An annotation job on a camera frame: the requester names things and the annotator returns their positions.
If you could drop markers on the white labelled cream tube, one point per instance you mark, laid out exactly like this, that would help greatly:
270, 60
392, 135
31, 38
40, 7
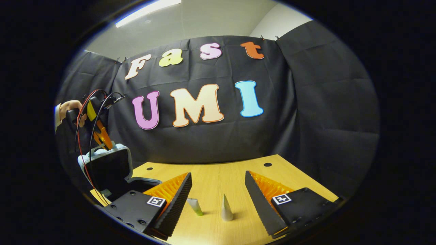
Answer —
227, 211

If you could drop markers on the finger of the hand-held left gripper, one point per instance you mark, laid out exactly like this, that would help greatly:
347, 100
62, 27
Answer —
104, 136

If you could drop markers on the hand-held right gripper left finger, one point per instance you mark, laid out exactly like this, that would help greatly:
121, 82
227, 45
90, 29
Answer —
175, 204

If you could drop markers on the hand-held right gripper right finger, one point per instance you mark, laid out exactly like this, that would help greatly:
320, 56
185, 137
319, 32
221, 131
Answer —
260, 204

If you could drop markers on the green-capped white tube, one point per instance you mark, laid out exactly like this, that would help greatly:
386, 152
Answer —
197, 207

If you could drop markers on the light blue suitcase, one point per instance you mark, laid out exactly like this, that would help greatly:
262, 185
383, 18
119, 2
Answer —
102, 170

